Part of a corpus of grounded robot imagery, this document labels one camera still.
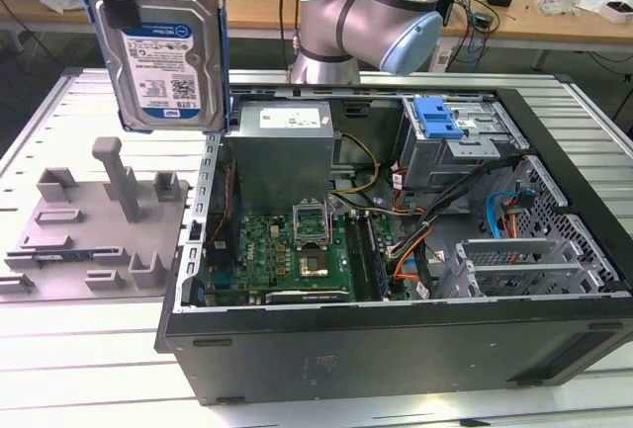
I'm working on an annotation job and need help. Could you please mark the hard disk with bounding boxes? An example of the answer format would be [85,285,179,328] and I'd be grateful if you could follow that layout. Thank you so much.
[73,0,233,133]

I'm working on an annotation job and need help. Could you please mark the blue data wire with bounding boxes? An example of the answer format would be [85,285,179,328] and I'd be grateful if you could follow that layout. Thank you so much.
[395,189,521,279]

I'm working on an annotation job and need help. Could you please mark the orange black disk power wire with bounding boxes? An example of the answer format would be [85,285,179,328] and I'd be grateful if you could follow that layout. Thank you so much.
[498,178,538,241]

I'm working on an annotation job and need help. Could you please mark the metal disk bay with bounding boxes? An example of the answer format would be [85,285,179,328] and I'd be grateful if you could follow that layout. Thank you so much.
[437,237,622,300]

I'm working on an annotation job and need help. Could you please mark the wooden desk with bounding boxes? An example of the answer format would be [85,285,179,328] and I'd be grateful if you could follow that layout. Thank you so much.
[0,0,303,71]
[439,0,633,71]

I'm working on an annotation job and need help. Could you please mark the grey power supply unit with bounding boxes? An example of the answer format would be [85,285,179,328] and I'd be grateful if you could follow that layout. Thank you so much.
[225,100,340,202]

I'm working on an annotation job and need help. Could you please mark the grey parts rack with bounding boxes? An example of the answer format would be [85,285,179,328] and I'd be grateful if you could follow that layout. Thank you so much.
[0,134,192,303]

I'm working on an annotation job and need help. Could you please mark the green RAM stick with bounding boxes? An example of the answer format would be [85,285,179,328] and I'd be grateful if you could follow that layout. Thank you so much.
[32,249,94,261]

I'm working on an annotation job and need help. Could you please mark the black case fan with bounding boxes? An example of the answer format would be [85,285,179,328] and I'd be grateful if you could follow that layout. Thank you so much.
[206,156,244,271]

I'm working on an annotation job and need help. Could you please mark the metal socket cover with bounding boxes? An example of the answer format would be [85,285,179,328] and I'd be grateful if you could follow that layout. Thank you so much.
[292,198,331,249]

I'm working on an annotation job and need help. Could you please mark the green motherboard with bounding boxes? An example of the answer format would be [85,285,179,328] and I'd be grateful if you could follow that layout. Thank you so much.
[207,200,414,306]

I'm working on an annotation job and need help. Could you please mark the CPU socket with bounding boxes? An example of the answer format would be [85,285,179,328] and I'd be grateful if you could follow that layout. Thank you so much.
[296,247,331,280]

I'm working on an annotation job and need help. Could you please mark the blue plastic latch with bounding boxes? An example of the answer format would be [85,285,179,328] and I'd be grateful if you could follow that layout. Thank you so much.
[413,95,469,140]

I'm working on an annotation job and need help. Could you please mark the black RAM slot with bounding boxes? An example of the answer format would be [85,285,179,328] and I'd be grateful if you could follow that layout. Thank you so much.
[358,213,382,300]
[365,213,392,300]
[349,214,373,301]
[344,214,366,301]

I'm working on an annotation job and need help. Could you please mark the black graphics card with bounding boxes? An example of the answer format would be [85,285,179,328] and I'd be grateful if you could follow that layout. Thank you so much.
[264,289,350,306]

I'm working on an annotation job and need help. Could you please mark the metal optical drive cage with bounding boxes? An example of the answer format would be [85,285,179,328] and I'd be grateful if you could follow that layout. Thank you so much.
[399,94,529,205]

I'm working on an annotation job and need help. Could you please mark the black PC case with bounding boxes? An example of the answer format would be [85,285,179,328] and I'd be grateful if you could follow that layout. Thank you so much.
[153,82,633,407]

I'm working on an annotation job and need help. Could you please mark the small white box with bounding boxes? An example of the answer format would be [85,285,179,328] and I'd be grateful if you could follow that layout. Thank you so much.
[600,0,633,24]

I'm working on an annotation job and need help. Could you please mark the yellow black power wire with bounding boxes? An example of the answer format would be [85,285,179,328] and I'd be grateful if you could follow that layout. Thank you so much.
[329,131,381,198]

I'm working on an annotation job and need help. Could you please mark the wire locking lever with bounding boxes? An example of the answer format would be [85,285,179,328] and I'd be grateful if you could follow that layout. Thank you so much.
[325,195,343,251]

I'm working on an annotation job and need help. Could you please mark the multicolour power wire bundle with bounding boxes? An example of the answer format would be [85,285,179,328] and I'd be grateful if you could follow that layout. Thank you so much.
[368,200,427,217]

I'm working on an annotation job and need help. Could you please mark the orange yellow wire bundle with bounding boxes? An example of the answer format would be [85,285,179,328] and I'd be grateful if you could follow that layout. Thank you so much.
[390,229,429,285]

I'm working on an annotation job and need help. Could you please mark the black wire bundle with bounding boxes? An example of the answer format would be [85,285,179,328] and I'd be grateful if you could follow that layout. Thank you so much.
[412,155,525,300]

